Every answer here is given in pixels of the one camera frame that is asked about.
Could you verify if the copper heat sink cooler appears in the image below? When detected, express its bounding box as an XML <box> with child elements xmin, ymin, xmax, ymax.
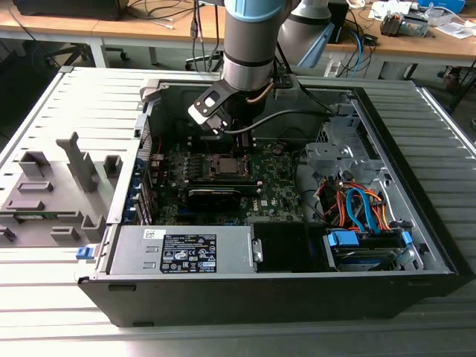
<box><xmin>379</xmin><ymin>10</ymin><xmax>406</xmax><ymax>37</ymax></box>

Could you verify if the wooden desk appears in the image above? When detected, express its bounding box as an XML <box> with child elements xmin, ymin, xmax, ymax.
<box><xmin>0</xmin><ymin>0</ymin><xmax>476</xmax><ymax>64</ymax></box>

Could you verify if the hard disk blue carrier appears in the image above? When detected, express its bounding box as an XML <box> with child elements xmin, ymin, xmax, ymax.
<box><xmin>322</xmin><ymin>228</ymin><xmax>414</xmax><ymax>273</ymax></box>

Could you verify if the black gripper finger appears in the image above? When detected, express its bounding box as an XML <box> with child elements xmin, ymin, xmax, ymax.
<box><xmin>232</xmin><ymin>120</ymin><xmax>251</xmax><ymax>157</ymax></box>

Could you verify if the black graphics card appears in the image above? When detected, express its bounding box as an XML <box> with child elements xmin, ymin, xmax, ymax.
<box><xmin>187</xmin><ymin>187</ymin><xmax>242</xmax><ymax>213</ymax></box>

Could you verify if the grey power supply unit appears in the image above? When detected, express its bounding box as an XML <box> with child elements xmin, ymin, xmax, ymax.
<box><xmin>106</xmin><ymin>224</ymin><xmax>258</xmax><ymax>277</ymax></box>

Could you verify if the green motherboard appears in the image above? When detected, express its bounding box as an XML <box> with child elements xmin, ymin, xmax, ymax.
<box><xmin>148</xmin><ymin>137</ymin><xmax>310</xmax><ymax>228</ymax></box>

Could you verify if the metal socket cover frame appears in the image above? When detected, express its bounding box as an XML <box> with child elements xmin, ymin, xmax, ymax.
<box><xmin>210</xmin><ymin>154</ymin><xmax>251</xmax><ymax>178</ymax></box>

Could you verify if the blue box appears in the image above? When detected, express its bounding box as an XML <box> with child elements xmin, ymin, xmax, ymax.
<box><xmin>418</xmin><ymin>0</ymin><xmax>466</xmax><ymax>10</ymax></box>

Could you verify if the silver green CPU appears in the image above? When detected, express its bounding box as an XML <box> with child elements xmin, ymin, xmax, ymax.
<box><xmin>217</xmin><ymin>158</ymin><xmax>242</xmax><ymax>175</ymax></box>

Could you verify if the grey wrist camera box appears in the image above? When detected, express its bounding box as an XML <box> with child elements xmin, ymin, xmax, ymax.
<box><xmin>273</xmin><ymin>74</ymin><xmax>300</xmax><ymax>100</ymax></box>

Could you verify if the black RAM slot row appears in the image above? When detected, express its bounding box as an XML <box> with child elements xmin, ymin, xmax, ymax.
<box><xmin>188</xmin><ymin>136</ymin><xmax>257</xmax><ymax>155</ymax></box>
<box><xmin>187</xmin><ymin>176</ymin><xmax>263</xmax><ymax>196</ymax></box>

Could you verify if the black camera cable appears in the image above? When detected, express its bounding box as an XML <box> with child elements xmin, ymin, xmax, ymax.
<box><xmin>222</xmin><ymin>108</ymin><xmax>334</xmax><ymax>135</ymax></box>

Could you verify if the blue flat data wire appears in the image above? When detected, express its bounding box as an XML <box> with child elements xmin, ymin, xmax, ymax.
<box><xmin>344</xmin><ymin>187</ymin><xmax>377</xmax><ymax>236</ymax></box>

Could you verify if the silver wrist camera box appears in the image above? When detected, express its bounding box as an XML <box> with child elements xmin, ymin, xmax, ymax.
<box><xmin>187</xmin><ymin>82</ymin><xmax>231</xmax><ymax>135</ymax></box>

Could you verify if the black monitor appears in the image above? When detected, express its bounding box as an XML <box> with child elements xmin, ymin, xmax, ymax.
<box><xmin>13</xmin><ymin>0</ymin><xmax>129</xmax><ymax>22</ymax></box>

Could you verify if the silver metal drive cage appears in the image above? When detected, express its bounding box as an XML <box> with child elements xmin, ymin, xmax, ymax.
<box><xmin>303</xmin><ymin>100</ymin><xmax>396</xmax><ymax>195</ymax></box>

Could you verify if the grey parts rack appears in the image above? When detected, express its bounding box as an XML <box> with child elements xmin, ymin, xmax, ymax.
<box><xmin>0</xmin><ymin>132</ymin><xmax>124</xmax><ymax>249</ymax></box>

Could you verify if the black open PC case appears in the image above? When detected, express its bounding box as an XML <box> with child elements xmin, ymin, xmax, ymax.
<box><xmin>76</xmin><ymin>74</ymin><xmax>466</xmax><ymax>328</ymax></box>

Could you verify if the green RAM stick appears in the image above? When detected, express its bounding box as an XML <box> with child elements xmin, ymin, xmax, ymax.
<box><xmin>13</xmin><ymin>210</ymin><xmax>80</xmax><ymax>221</ymax></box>

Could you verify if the small grey metal box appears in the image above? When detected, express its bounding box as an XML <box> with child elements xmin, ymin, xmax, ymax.
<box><xmin>403</xmin><ymin>13</ymin><xmax>429</xmax><ymax>37</ymax></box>

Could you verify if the black plastic shroud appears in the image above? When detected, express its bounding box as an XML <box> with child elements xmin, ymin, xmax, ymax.
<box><xmin>249</xmin><ymin>221</ymin><xmax>310</xmax><ymax>275</ymax></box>

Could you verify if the black box device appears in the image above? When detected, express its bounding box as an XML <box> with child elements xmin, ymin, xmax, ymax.
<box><xmin>333</xmin><ymin>0</ymin><xmax>350</xmax><ymax>44</ymax></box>

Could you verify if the black office chair base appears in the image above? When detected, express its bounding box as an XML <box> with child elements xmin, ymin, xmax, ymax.
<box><xmin>184</xmin><ymin>54</ymin><xmax>224</xmax><ymax>71</ymax></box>
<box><xmin>44</xmin><ymin>42</ymin><xmax>129</xmax><ymax>70</ymax></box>

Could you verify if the orange wire bundle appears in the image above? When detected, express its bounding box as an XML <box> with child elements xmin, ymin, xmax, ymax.
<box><xmin>320</xmin><ymin>181</ymin><xmax>394</xmax><ymax>234</ymax></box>

